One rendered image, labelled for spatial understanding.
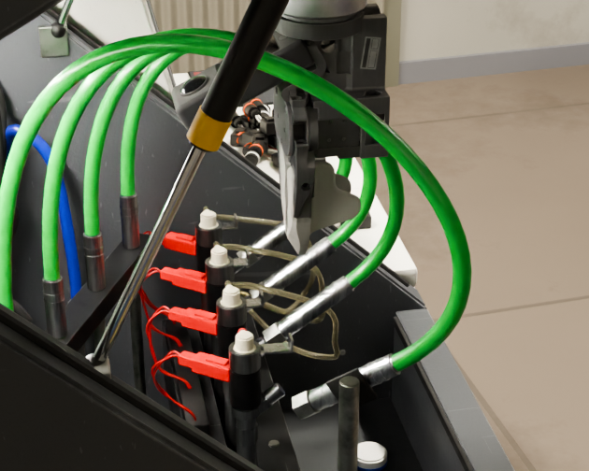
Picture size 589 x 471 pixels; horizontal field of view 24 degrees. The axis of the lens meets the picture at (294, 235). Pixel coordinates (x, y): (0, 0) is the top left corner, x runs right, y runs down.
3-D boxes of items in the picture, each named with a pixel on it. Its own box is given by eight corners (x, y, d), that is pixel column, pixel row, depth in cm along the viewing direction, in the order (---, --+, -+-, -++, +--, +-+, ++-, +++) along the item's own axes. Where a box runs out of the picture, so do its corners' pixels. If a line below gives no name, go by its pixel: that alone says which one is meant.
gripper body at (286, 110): (388, 165, 109) (394, 21, 103) (282, 175, 108) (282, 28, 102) (366, 129, 116) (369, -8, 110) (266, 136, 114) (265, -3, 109)
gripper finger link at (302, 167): (315, 224, 109) (316, 123, 105) (296, 226, 109) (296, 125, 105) (304, 199, 113) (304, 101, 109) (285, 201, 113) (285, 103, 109)
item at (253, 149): (322, 176, 183) (322, 138, 180) (243, 182, 181) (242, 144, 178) (290, 112, 202) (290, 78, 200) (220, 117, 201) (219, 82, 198)
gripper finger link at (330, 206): (363, 264, 114) (366, 164, 109) (293, 271, 113) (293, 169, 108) (354, 247, 116) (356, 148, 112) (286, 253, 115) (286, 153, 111)
